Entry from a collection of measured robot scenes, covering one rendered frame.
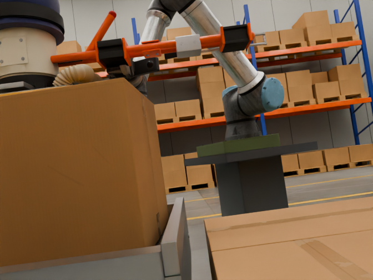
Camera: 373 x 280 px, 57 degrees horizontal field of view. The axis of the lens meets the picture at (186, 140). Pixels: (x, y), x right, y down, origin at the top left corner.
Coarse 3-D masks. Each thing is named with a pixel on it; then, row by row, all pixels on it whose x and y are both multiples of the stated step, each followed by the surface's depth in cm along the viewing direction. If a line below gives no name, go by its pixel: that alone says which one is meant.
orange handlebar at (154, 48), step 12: (204, 36) 97; (216, 36) 97; (252, 36) 98; (132, 48) 96; (144, 48) 96; (156, 48) 97; (168, 48) 98; (60, 60) 96; (72, 60) 97; (84, 60) 100; (96, 60) 100
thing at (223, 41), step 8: (240, 24) 96; (248, 24) 95; (224, 32) 97; (232, 32) 97; (240, 32) 97; (248, 32) 96; (224, 40) 95; (232, 40) 96; (240, 40) 96; (248, 40) 96; (224, 48) 100; (232, 48) 101; (240, 48) 102
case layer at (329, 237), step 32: (224, 224) 102; (256, 224) 96; (288, 224) 91; (320, 224) 86; (352, 224) 82; (224, 256) 70; (256, 256) 68; (288, 256) 65; (320, 256) 63; (352, 256) 60
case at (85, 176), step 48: (0, 96) 79; (48, 96) 78; (96, 96) 77; (144, 96) 100; (0, 144) 78; (48, 144) 77; (96, 144) 76; (144, 144) 89; (0, 192) 77; (48, 192) 77; (96, 192) 76; (144, 192) 81; (0, 240) 77; (48, 240) 76; (96, 240) 75; (144, 240) 75
